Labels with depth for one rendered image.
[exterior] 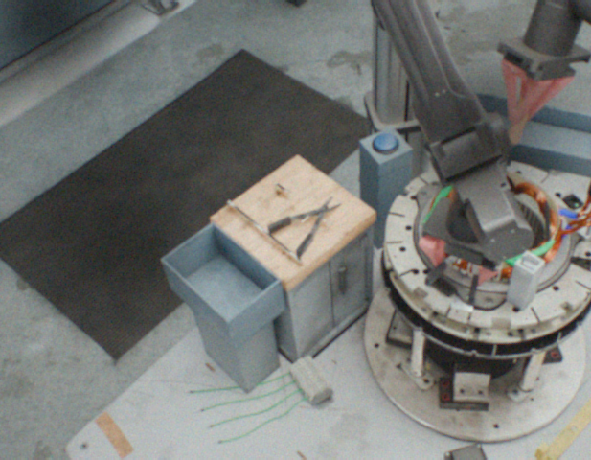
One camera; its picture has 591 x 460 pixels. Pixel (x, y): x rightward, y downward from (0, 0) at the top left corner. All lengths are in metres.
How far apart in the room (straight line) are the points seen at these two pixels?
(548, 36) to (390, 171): 0.52
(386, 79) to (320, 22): 1.93
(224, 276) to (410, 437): 0.42
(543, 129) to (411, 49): 0.73
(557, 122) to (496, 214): 0.64
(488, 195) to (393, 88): 0.71
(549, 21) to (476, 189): 0.22
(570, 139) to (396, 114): 0.35
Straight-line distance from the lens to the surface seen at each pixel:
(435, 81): 0.79
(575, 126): 1.48
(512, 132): 1.04
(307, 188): 1.29
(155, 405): 1.43
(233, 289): 1.28
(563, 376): 1.43
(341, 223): 1.24
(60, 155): 3.06
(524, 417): 1.38
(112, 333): 2.47
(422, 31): 0.76
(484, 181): 0.87
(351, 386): 1.40
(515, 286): 1.09
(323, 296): 1.31
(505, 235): 0.86
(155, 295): 2.51
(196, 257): 1.29
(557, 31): 0.97
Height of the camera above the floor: 2.02
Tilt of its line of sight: 51 degrees down
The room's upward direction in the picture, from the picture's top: 6 degrees counter-clockwise
